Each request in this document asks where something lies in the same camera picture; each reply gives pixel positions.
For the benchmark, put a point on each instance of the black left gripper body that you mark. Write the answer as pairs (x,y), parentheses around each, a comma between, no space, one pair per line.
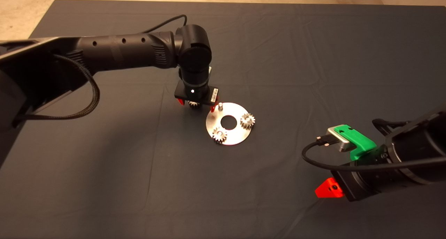
(181,92)

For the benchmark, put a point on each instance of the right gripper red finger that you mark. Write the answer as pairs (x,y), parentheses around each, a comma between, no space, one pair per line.
(329,190)

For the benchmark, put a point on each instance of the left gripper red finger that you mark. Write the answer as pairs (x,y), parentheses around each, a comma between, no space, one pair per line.
(212,108)
(180,101)

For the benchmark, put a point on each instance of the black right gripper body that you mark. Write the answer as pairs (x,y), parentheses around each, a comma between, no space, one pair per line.
(359,186)

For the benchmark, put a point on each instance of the small steel planetary gear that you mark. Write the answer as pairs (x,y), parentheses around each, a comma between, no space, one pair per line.
(247,121)
(194,105)
(220,135)

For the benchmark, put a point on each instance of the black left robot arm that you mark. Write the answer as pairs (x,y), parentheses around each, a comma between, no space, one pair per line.
(122,51)

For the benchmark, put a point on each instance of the round metal carrier plate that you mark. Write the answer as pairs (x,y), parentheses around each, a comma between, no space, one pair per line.
(237,138)

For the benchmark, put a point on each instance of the dark table cloth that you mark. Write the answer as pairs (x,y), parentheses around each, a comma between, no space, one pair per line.
(296,51)

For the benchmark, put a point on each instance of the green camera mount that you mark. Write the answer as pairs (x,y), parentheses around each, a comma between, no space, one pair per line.
(359,141)

